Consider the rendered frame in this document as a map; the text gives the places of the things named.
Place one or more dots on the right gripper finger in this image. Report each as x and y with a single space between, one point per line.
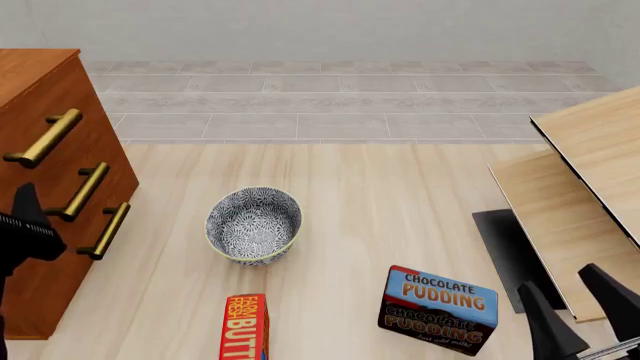
617 303
547 326

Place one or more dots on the pale wooden board black edge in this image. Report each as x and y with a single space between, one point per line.
600 142

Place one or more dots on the red butter box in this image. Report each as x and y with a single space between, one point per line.
246 330

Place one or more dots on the wooden cabinet drawer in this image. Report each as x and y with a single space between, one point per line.
75 86
65 277
107 142

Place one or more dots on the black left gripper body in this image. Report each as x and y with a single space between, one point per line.
25 243

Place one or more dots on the blue patterned bowl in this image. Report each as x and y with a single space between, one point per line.
252 228

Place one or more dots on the brown wooden cabinet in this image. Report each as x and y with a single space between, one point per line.
35 75

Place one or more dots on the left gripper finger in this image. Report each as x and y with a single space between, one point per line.
27 206

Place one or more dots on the chocolate pudding box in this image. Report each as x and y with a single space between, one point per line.
440 311

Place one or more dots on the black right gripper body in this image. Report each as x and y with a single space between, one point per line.
615 352

